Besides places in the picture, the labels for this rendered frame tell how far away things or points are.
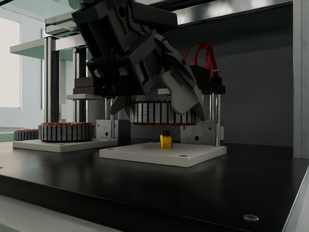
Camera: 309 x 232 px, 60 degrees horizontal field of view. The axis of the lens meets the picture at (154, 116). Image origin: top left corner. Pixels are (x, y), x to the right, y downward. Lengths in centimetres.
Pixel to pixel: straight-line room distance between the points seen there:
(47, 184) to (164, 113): 18
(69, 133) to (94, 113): 36
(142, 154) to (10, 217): 18
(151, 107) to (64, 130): 22
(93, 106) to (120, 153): 51
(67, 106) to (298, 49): 141
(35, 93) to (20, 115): 54
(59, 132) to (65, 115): 112
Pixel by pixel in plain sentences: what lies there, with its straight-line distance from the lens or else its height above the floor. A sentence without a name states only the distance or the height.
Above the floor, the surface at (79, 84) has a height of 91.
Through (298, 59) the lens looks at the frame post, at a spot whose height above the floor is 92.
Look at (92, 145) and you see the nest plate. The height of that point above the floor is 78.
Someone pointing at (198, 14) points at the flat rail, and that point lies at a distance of 54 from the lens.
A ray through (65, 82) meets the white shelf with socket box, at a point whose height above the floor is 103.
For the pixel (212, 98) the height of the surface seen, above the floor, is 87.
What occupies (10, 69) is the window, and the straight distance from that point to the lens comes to 569.
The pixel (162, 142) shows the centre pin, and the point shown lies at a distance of 43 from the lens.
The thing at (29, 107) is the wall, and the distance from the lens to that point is 582.
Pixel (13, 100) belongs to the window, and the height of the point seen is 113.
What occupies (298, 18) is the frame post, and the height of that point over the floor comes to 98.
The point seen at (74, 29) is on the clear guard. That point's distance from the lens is 76.
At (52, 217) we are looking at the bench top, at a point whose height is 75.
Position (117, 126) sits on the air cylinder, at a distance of 65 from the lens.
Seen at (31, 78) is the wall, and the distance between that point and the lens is 589.
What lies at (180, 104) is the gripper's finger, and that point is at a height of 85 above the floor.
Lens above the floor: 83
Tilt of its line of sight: level
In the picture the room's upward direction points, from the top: straight up
